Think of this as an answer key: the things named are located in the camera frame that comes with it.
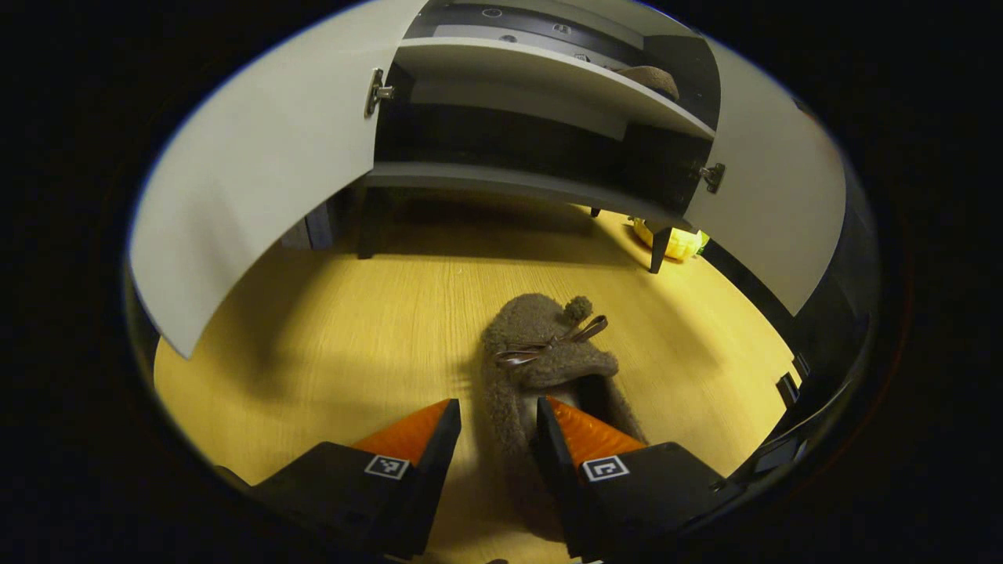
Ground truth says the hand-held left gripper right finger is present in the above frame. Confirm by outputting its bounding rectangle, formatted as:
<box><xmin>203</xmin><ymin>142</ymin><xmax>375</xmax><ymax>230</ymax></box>
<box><xmin>535</xmin><ymin>396</ymin><xmax>745</xmax><ymax>561</ymax></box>

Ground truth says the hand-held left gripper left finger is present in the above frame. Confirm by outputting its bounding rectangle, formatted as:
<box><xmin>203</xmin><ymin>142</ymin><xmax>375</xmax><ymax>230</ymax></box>
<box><xmin>215</xmin><ymin>398</ymin><xmax>463</xmax><ymax>559</ymax></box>

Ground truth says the brown fluffy shoe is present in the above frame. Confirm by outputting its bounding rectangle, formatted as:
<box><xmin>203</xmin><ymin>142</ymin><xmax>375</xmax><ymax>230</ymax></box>
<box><xmin>615</xmin><ymin>65</ymin><xmax>681</xmax><ymax>103</ymax></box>
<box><xmin>480</xmin><ymin>294</ymin><xmax>650</xmax><ymax>541</ymax></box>

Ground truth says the white cabinet door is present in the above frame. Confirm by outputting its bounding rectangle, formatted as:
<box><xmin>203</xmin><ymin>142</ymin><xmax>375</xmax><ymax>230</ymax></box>
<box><xmin>129</xmin><ymin>0</ymin><xmax>428</xmax><ymax>360</ymax></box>
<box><xmin>683</xmin><ymin>35</ymin><xmax>849</xmax><ymax>316</ymax></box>

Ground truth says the white shoe cabinet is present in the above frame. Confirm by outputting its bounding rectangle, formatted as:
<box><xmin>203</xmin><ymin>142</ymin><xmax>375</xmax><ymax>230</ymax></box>
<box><xmin>129</xmin><ymin>0</ymin><xmax>849</xmax><ymax>361</ymax></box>

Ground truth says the yellow fluffy cushion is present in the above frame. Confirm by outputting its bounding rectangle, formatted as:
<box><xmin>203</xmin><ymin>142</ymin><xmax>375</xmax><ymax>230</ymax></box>
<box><xmin>633</xmin><ymin>218</ymin><xmax>708</xmax><ymax>263</ymax></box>

